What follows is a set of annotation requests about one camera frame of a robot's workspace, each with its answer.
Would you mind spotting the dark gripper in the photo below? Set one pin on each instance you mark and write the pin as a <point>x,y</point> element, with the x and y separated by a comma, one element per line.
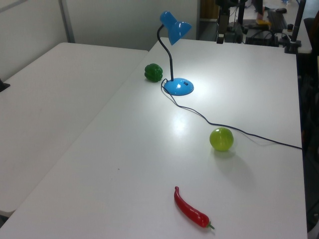
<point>223,21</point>

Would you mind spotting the blue desk lamp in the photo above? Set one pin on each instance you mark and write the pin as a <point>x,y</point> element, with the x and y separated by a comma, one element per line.
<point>178,87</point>

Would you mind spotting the wooden shelf panel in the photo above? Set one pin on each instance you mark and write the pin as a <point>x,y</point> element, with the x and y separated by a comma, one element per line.
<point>209,8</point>

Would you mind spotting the thin black pole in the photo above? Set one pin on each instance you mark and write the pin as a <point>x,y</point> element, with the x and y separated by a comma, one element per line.
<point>241,12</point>

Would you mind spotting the black equipment box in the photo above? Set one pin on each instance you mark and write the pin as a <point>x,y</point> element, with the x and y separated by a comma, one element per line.
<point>260,38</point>

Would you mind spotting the yellow flat object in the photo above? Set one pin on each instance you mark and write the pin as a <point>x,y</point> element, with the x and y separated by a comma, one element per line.
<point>263,22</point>

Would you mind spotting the black keyboard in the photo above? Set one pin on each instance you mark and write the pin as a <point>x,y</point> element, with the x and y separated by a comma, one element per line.
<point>277,19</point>

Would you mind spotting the black computer mouse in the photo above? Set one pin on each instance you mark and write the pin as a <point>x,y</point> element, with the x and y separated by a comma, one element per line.
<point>281,10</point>

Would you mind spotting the small black knob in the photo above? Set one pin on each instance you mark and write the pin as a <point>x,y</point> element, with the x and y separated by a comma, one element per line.
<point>290,27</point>

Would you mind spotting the dark green bell pepper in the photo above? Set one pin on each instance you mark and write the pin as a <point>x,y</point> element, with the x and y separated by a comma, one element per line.
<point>153,73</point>

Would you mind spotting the black pole with table clamp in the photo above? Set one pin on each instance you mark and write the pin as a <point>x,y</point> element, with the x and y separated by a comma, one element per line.
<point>295,27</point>

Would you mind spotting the light green apple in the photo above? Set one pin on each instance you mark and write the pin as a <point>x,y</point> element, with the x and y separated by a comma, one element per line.
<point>221,139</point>

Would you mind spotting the red chili pepper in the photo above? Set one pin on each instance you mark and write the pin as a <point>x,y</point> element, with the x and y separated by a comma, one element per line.
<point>189,211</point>

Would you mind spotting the black clamp piece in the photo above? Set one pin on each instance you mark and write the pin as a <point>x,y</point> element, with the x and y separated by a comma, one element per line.
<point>3,85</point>

